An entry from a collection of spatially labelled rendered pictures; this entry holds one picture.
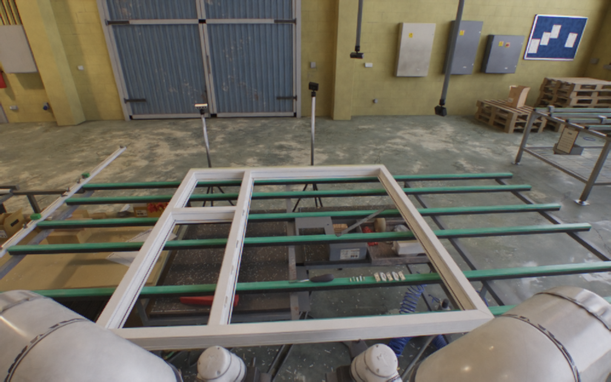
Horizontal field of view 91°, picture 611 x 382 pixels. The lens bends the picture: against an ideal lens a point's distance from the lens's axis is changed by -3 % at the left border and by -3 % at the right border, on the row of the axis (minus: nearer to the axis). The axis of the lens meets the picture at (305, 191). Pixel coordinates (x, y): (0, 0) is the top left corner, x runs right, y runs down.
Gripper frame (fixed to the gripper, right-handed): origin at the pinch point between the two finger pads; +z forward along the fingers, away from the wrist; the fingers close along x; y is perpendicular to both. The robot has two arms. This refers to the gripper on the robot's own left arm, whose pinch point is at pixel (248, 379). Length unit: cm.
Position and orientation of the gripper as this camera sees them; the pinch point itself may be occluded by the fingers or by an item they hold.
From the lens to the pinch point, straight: 130.0
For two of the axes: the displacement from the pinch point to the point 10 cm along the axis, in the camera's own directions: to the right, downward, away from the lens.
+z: 1.6, 6.2, 7.7
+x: -9.8, 0.3, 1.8
